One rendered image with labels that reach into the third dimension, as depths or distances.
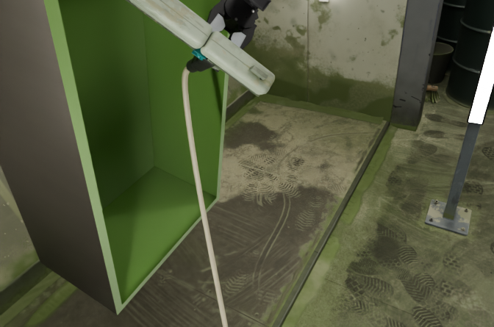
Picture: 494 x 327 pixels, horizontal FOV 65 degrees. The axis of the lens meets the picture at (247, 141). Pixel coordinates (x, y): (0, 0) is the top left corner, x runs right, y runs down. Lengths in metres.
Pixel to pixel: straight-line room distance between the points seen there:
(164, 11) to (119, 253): 1.00
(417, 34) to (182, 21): 2.14
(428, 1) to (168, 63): 1.72
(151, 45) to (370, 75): 1.80
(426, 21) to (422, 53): 0.20
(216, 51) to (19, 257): 1.61
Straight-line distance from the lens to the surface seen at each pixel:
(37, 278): 2.18
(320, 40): 2.91
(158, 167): 1.79
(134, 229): 1.57
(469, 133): 2.01
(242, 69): 0.75
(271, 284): 1.87
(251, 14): 0.82
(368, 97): 2.95
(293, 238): 2.04
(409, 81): 2.83
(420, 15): 2.68
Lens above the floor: 1.55
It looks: 33 degrees down
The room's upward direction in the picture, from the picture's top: 6 degrees counter-clockwise
